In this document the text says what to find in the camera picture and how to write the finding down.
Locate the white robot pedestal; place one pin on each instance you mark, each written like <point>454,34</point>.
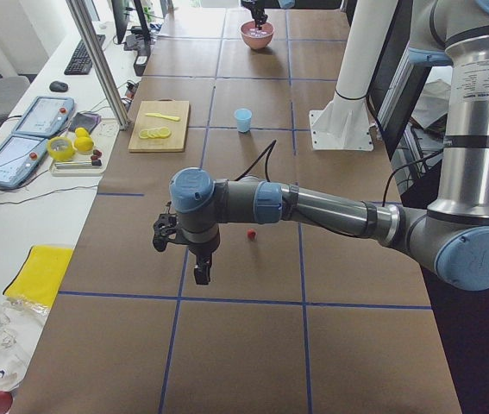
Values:
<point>343,124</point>

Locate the white tray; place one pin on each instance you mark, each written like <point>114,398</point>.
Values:
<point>77,168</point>

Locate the yellow plastic knife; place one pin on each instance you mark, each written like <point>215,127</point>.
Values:
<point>163,116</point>

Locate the pink bowl with ice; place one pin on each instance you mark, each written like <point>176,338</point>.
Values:
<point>257,38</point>

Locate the yellow tape roll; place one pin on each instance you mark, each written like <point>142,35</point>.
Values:
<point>60,149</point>

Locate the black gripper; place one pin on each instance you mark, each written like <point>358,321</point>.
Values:
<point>260,8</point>
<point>201,254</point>

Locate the wooden cutting board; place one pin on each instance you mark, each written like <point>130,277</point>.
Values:
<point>175,142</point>

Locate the whole yellow lemon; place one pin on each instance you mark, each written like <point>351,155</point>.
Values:
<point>83,144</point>

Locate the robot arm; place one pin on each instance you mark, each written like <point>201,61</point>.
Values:
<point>450,237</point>

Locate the light blue plastic cup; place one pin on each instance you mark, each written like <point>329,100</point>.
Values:
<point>243,118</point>

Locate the teach pendant tablet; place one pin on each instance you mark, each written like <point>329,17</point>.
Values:
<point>20,155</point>
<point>45,116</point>

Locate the yellow cloth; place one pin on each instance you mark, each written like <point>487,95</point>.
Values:
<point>40,276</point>

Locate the aluminium frame post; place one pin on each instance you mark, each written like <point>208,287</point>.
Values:
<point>83,22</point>

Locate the black keyboard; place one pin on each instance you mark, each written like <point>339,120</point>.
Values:
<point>80,63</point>

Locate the black computer mouse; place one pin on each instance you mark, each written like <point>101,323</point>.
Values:
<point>58,86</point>

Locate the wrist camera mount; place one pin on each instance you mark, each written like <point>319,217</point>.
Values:
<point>165,229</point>

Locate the lemon slice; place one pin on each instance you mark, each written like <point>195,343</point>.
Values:
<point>144,134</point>
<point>152,133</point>
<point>158,132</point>
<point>164,131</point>

